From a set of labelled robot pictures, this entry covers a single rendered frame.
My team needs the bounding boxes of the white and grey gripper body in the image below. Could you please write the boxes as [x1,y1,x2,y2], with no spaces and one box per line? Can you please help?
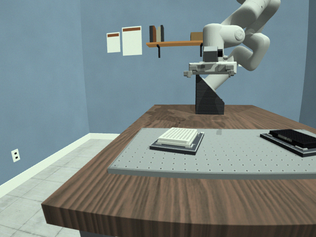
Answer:
[189,61,237,75]

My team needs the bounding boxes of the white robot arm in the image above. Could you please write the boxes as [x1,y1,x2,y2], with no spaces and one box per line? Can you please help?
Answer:
[202,0,281,93]

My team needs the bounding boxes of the dark grey rectangular frame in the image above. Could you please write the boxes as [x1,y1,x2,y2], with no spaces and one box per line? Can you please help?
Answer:
[260,133,316,157]

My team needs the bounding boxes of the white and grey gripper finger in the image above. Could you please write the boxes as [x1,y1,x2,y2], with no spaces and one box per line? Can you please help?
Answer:
[218,64,234,77]
[184,65,205,78]

